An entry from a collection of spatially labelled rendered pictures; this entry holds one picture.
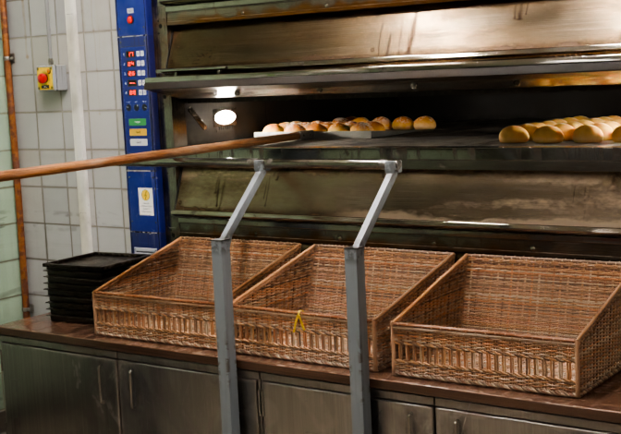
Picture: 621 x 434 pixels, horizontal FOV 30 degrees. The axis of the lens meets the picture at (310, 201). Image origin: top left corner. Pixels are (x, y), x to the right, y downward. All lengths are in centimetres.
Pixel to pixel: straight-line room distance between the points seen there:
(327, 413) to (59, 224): 183
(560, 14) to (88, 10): 195
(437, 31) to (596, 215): 76
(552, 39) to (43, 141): 226
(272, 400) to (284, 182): 88
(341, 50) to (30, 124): 158
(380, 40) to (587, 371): 131
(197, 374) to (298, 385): 38
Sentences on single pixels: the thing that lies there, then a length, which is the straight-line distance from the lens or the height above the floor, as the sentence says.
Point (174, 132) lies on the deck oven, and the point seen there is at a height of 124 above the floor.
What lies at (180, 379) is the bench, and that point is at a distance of 374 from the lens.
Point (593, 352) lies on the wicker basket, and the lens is 312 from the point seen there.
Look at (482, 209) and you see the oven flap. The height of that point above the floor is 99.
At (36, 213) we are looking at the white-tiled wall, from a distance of 494.
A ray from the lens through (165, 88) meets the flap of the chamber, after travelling 415.
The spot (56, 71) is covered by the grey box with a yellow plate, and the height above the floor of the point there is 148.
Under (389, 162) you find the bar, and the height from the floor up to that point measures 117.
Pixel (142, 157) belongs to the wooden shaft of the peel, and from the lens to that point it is 371.
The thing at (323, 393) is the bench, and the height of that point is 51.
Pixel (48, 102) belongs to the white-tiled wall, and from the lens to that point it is 482.
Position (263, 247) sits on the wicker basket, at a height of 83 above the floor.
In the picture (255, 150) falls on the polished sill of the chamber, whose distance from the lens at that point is 409.
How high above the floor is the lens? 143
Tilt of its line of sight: 6 degrees down
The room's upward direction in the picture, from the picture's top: 3 degrees counter-clockwise
